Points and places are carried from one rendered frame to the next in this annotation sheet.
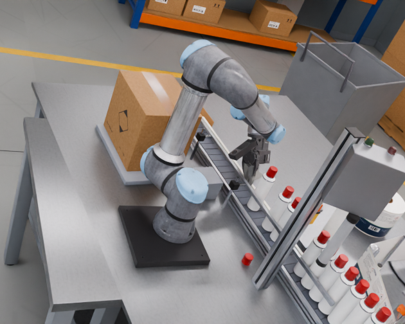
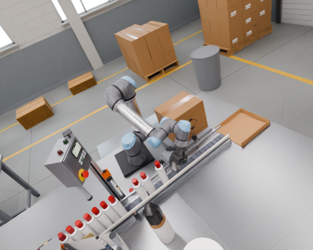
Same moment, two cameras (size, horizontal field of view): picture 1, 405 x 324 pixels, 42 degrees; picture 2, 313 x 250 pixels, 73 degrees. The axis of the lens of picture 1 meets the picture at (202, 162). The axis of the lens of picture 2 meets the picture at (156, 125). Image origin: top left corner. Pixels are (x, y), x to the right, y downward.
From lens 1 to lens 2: 2.33 m
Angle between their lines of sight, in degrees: 84
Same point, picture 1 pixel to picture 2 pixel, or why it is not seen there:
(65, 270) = (109, 142)
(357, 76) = not seen: outside the picture
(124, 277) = (110, 156)
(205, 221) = (151, 168)
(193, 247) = (128, 167)
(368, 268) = (105, 238)
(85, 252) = (117, 143)
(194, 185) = (123, 140)
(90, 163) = not seen: hidden behind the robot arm
